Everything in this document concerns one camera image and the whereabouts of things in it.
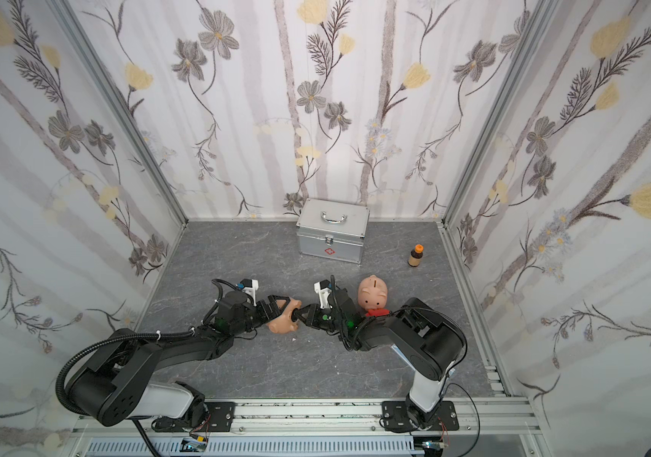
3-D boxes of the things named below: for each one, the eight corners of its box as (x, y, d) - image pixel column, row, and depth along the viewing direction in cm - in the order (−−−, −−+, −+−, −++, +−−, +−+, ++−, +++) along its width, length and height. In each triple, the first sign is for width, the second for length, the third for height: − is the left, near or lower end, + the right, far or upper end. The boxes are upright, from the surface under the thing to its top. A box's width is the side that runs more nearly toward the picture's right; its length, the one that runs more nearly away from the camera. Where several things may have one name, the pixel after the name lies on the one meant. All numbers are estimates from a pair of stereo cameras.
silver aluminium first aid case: (299, 263, 109) (295, 236, 97) (303, 215, 126) (300, 187, 114) (366, 263, 109) (370, 236, 97) (361, 216, 126) (364, 187, 114)
